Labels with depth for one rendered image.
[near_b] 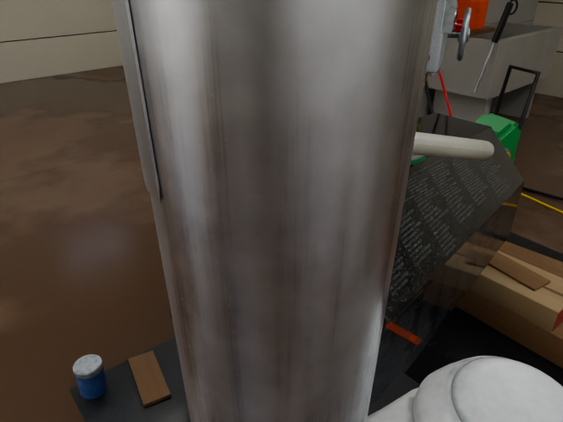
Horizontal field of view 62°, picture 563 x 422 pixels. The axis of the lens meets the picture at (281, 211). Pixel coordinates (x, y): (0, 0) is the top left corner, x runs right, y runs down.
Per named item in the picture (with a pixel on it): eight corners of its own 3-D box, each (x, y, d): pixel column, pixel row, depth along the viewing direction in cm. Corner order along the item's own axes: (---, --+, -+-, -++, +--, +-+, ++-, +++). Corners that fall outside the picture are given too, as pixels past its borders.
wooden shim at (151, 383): (128, 361, 188) (127, 358, 188) (152, 352, 193) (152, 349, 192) (144, 407, 169) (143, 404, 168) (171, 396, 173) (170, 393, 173)
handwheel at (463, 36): (433, 54, 153) (441, 4, 145) (465, 56, 149) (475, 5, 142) (428, 63, 140) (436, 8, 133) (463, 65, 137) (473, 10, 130)
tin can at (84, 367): (113, 386, 177) (107, 362, 171) (90, 404, 170) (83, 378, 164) (97, 374, 183) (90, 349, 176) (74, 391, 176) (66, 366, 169)
